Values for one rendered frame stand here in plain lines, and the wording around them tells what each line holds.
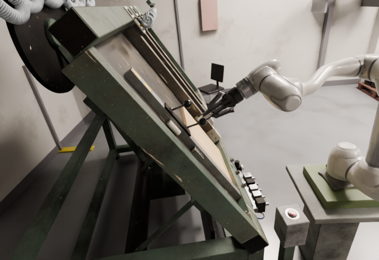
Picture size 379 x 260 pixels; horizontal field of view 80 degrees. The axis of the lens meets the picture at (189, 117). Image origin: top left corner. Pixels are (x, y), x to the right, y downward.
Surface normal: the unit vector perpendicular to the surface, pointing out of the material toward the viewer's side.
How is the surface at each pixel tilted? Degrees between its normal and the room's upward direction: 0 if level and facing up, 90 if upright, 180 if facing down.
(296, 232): 90
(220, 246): 0
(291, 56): 90
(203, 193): 90
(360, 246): 0
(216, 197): 90
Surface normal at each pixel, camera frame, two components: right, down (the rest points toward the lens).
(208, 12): -0.04, 0.46
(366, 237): -0.10, -0.89
